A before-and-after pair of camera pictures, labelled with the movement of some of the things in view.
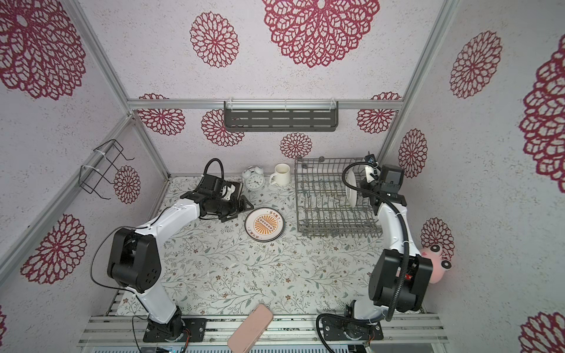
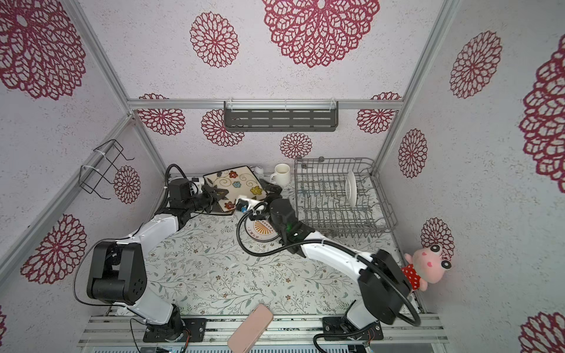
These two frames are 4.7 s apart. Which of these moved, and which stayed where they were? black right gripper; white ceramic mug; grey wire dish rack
Moved: black right gripper
Stayed: white ceramic mug; grey wire dish rack
